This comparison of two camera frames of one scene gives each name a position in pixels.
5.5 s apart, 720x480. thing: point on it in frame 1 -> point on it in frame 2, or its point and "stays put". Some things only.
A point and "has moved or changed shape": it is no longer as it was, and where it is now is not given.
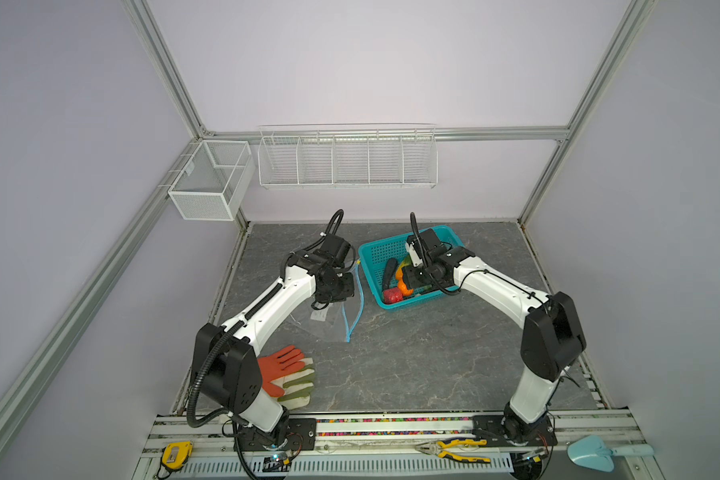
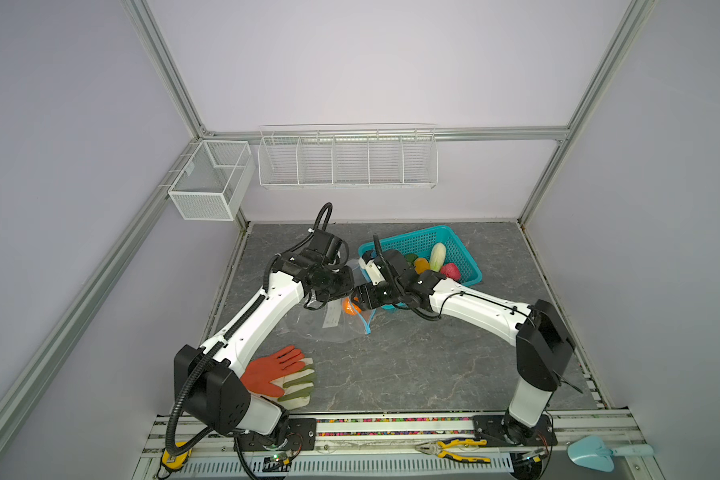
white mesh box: x=216 y=181 stays put
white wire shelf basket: x=347 y=156 stays put
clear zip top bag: x=334 y=320 has moved or changed shape
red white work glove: x=287 y=375 stays put
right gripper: x=410 y=278 -> x=366 y=293
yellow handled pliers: x=438 y=446 stays put
